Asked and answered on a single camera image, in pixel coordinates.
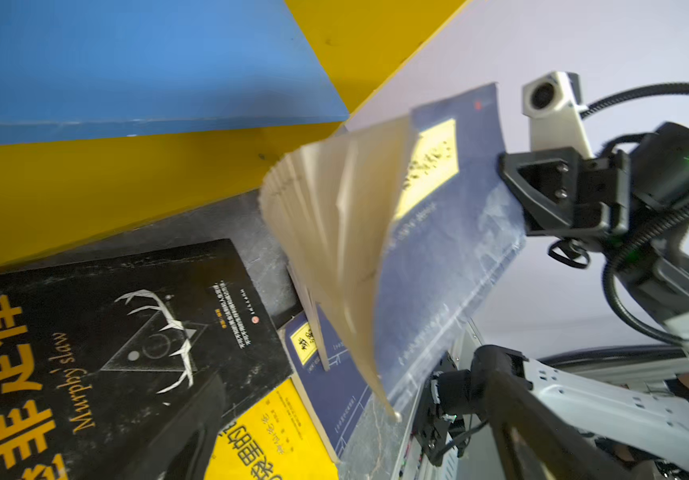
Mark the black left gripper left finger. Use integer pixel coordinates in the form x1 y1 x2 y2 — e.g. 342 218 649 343
104 374 226 479

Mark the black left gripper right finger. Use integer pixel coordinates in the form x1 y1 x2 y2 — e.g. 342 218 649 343
480 368 631 479

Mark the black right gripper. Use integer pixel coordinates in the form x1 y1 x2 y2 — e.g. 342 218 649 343
498 147 631 237

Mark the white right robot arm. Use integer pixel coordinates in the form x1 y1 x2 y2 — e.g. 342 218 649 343
413 72 689 479

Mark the yellow cartoon cover book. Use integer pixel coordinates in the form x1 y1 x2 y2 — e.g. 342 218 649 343
206 380 338 480

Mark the black book orange title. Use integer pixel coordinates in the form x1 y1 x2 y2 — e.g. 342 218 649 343
0 239 292 479

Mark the yellow wooden bookshelf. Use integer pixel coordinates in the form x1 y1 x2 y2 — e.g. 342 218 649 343
0 1 462 267

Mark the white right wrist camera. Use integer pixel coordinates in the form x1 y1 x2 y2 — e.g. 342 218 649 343
522 71 592 160

